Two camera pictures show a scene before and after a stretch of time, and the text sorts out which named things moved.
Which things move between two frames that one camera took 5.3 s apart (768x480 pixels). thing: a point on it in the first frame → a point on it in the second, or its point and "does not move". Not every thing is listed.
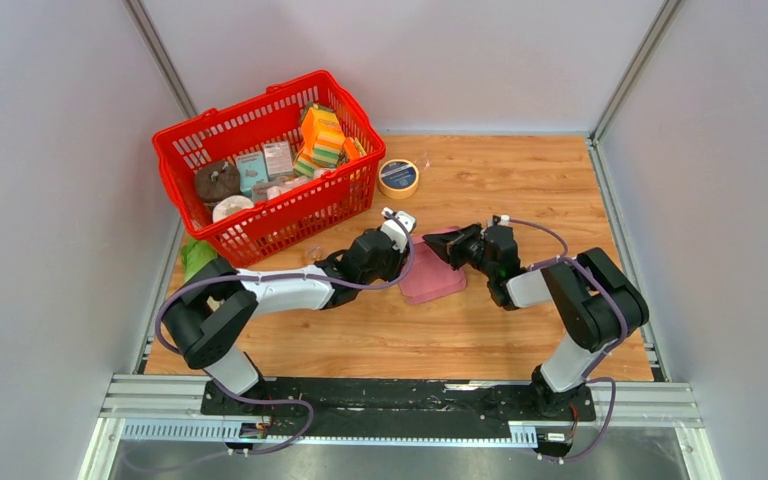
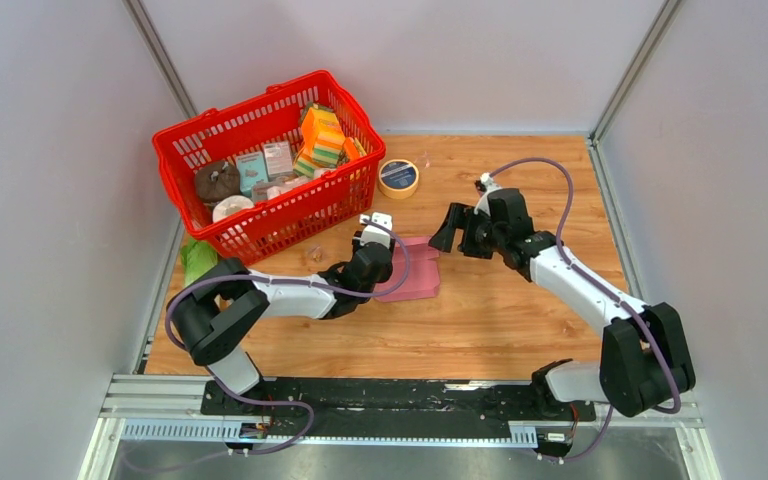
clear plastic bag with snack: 314,254 does not move
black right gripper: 444,243 → 459,217
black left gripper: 399,260 does not move
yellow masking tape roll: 398,178 does not move
